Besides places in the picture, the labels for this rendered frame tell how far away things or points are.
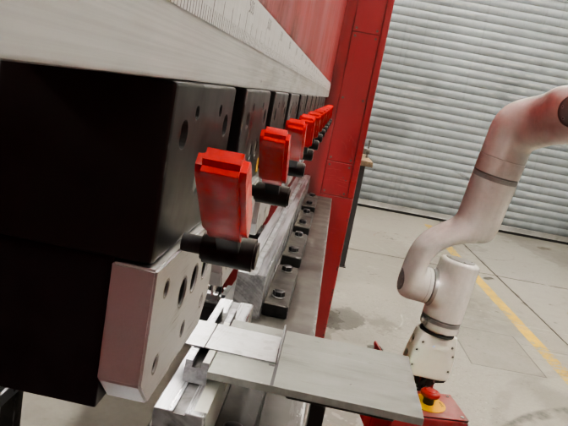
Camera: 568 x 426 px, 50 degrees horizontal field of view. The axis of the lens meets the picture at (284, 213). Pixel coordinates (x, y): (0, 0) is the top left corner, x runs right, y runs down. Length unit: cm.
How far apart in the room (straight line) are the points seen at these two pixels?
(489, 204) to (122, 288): 103
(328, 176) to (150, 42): 272
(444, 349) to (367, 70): 179
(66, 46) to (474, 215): 114
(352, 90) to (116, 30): 273
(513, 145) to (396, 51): 701
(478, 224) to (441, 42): 711
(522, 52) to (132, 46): 841
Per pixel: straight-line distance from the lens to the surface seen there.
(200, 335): 86
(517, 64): 856
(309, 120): 85
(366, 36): 293
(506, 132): 125
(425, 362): 138
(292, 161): 70
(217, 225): 29
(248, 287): 127
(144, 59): 24
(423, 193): 839
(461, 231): 127
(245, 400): 92
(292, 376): 79
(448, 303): 133
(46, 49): 17
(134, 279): 30
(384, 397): 80
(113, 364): 31
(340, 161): 293
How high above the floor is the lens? 135
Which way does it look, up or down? 11 degrees down
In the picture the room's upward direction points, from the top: 11 degrees clockwise
